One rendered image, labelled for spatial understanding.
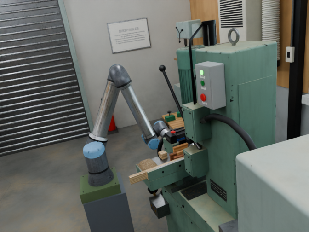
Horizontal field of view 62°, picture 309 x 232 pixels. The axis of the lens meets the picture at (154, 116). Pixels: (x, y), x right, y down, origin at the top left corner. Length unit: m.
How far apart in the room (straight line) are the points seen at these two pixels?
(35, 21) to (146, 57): 1.70
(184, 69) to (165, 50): 3.19
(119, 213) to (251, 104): 1.33
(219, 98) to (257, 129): 0.22
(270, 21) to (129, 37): 2.29
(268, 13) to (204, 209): 1.90
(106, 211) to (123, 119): 2.71
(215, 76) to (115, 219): 1.41
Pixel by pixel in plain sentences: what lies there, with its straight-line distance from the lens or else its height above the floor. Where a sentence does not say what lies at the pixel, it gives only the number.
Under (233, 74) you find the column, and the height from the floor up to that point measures 1.44.
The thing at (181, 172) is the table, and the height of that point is 0.88.
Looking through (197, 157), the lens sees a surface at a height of 1.05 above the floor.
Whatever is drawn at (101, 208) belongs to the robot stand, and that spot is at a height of 0.48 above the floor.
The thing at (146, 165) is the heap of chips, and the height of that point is 0.93.
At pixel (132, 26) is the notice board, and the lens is 4.29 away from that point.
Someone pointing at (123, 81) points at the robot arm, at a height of 1.30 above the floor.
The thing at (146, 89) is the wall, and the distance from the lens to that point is 4.45.
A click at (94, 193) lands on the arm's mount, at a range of 1.91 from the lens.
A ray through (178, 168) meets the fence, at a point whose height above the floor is 0.92.
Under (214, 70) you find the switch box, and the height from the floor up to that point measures 1.46.
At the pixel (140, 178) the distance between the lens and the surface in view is 1.36.
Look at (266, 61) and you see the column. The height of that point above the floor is 1.46.
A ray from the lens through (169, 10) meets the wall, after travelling 4.47.
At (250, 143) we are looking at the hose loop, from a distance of 0.90.
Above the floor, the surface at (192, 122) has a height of 1.24.
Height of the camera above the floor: 1.66
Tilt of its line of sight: 20 degrees down
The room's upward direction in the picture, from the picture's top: 9 degrees counter-clockwise
